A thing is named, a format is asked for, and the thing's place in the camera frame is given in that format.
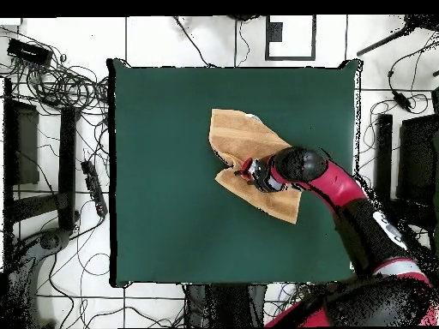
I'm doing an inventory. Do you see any grey curved base leg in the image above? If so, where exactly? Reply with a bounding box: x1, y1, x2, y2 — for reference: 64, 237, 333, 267
6, 227, 71, 328

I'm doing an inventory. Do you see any black rectangular floor frame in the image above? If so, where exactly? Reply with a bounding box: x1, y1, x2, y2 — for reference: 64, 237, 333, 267
264, 15, 317, 62

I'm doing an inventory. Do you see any dark green table cloth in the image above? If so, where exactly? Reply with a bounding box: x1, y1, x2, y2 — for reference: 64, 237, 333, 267
106, 58, 363, 288

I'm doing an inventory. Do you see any black power adapter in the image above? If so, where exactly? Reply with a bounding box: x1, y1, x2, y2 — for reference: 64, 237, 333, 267
392, 90, 412, 112

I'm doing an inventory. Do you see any black cable with plug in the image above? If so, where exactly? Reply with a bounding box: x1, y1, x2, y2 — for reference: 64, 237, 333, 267
173, 15, 220, 69

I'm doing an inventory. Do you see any orange terry towel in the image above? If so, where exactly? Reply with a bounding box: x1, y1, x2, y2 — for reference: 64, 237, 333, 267
207, 108, 304, 225

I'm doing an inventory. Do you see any black power strip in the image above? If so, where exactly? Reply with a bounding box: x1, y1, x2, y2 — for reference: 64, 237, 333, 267
81, 159, 109, 218

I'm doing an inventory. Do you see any thin black cable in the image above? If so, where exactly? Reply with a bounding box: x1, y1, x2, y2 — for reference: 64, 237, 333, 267
234, 15, 250, 68

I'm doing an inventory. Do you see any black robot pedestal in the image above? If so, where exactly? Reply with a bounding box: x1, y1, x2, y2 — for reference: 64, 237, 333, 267
183, 283, 269, 328

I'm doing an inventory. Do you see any black network switch box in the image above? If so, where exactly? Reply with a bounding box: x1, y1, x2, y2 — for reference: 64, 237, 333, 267
6, 37, 53, 68

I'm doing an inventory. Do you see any black metal stand frame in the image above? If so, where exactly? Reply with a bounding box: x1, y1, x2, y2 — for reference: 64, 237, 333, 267
371, 112, 439, 237
3, 77, 81, 237

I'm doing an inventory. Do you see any black tripod leg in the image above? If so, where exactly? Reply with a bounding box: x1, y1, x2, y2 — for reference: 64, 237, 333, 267
356, 15, 439, 57

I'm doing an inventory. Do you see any black cable tangle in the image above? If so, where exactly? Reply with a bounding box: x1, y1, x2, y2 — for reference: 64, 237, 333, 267
0, 27, 110, 117

